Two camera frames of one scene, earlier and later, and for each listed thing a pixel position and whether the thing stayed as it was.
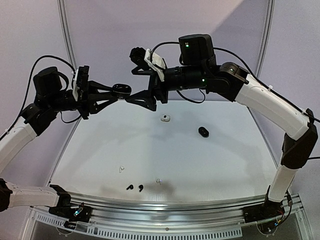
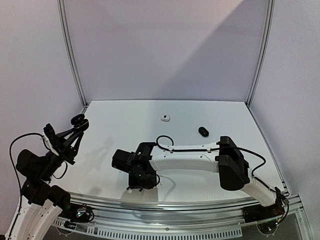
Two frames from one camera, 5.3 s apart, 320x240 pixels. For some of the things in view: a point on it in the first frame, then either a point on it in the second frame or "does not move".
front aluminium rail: (128, 212) does not move
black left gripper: (91, 103) → (65, 149)
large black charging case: (203, 132) does not move
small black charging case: (122, 91) → (79, 122)
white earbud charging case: (165, 118) does not move
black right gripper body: (159, 90) → (136, 187)
